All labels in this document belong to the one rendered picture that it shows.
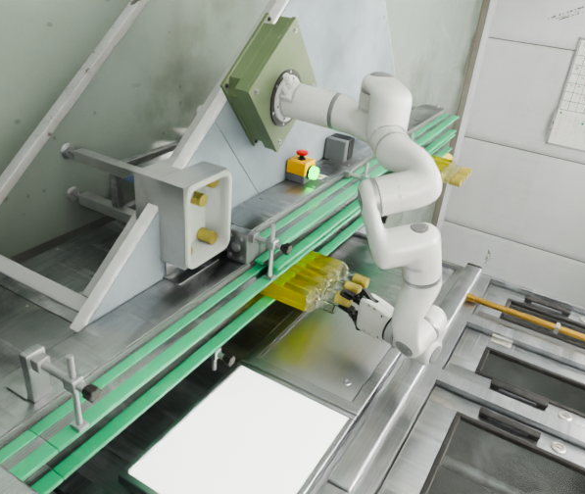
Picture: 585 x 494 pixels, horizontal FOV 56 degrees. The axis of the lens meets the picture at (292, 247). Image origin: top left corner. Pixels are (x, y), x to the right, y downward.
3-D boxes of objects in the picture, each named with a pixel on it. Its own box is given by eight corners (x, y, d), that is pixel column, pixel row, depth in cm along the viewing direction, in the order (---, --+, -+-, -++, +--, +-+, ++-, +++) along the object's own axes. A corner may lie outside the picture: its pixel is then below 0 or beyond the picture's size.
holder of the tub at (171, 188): (161, 278, 142) (184, 288, 139) (157, 179, 129) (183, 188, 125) (203, 252, 155) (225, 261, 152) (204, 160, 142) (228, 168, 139)
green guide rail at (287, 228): (256, 238, 151) (280, 248, 148) (256, 235, 150) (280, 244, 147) (444, 115, 286) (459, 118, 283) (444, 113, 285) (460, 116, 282)
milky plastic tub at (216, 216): (161, 262, 139) (188, 272, 135) (158, 179, 128) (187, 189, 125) (205, 236, 152) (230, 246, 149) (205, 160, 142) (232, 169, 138)
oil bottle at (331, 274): (269, 271, 166) (332, 296, 157) (270, 255, 163) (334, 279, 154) (279, 264, 170) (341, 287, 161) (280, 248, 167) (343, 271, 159)
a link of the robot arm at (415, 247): (424, 237, 130) (363, 250, 131) (420, 159, 118) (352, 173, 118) (447, 280, 117) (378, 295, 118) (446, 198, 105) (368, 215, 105)
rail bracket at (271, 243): (245, 271, 151) (283, 287, 146) (248, 217, 143) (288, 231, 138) (251, 267, 154) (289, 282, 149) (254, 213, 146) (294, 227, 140)
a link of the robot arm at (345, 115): (324, 136, 143) (380, 152, 136) (330, 85, 136) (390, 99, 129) (341, 126, 150) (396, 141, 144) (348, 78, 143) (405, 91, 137)
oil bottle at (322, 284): (259, 280, 162) (322, 306, 153) (260, 264, 159) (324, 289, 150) (269, 272, 166) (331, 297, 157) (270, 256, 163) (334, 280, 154)
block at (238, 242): (224, 258, 153) (245, 266, 150) (225, 227, 149) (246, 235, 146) (232, 253, 156) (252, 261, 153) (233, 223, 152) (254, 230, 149)
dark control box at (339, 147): (322, 157, 204) (343, 163, 201) (324, 136, 200) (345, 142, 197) (332, 152, 211) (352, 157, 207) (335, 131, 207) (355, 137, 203)
